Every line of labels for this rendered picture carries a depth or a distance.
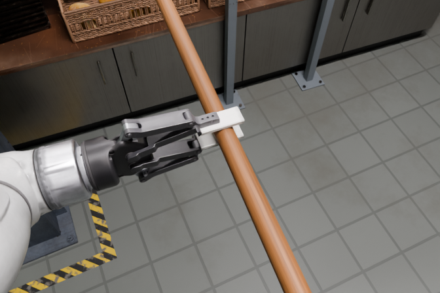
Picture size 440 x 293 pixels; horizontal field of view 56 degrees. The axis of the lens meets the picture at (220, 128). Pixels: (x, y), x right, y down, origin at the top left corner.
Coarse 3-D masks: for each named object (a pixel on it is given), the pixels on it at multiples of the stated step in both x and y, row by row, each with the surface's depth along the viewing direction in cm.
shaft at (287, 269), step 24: (168, 0) 81; (168, 24) 77; (192, 48) 73; (192, 72) 69; (216, 96) 66; (240, 144) 61; (240, 168) 57; (240, 192) 56; (264, 216) 53; (264, 240) 52; (288, 264) 49; (288, 288) 48
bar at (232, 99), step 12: (228, 0) 167; (324, 0) 189; (228, 12) 172; (324, 12) 193; (228, 24) 177; (324, 24) 199; (228, 36) 183; (324, 36) 206; (228, 48) 189; (312, 48) 214; (228, 60) 195; (312, 60) 219; (228, 72) 202; (300, 72) 237; (312, 72) 227; (228, 84) 210; (300, 84) 231; (312, 84) 231; (324, 84) 232; (228, 96) 218; (228, 108) 222; (240, 108) 222
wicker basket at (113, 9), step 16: (64, 0) 183; (80, 0) 183; (96, 0) 183; (112, 0) 161; (128, 0) 162; (144, 0) 165; (176, 0) 171; (192, 0) 174; (64, 16) 158; (80, 16) 161; (96, 16) 163; (112, 16) 166; (128, 16) 177; (144, 16) 171; (160, 16) 175; (80, 32) 166; (96, 32) 169; (112, 32) 172
